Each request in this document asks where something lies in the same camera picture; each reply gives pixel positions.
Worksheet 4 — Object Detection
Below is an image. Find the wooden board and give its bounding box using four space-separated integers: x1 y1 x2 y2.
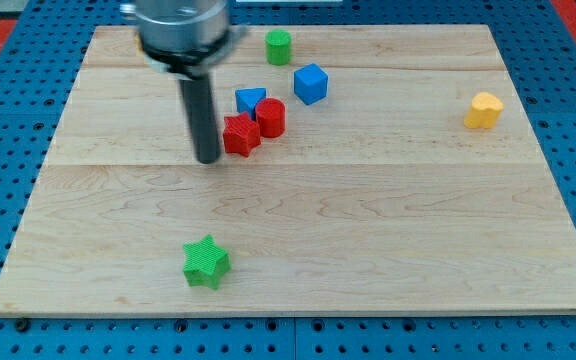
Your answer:
0 25 576 318

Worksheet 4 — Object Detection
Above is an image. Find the red cylinder block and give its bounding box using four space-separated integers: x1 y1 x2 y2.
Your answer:
255 98 286 138

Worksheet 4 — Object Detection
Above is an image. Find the blue cube block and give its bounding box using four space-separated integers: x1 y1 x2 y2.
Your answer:
293 63 329 105

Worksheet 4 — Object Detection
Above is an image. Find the green star block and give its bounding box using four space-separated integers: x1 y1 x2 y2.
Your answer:
183 234 231 290

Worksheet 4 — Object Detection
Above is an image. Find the green cylinder block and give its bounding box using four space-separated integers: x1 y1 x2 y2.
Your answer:
265 29 292 66

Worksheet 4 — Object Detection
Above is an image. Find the yellow heart block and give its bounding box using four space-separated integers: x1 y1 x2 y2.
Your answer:
463 92 504 129

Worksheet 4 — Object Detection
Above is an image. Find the red star block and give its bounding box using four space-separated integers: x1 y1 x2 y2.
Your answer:
222 112 261 157

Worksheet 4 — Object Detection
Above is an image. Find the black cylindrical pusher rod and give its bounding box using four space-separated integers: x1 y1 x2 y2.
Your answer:
179 74 221 164

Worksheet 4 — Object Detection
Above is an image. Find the blue triangle block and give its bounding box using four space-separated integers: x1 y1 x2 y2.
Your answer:
235 88 267 121

